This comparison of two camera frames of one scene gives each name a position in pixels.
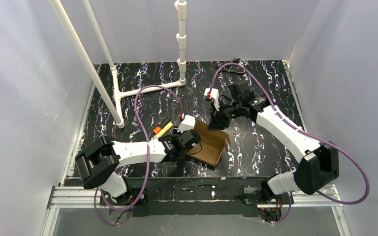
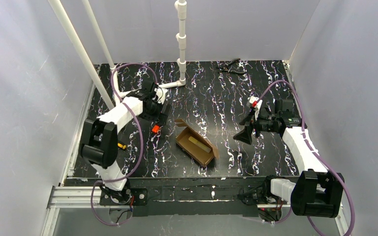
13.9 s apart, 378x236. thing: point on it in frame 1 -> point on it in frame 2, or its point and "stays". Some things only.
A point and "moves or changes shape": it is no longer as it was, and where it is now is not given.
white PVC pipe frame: [113, 105] stays
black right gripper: [219, 113] -> [256, 124]
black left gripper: [191, 138] -> [158, 114]
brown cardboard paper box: [207, 151] moves or changes shape
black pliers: [235, 61] stays
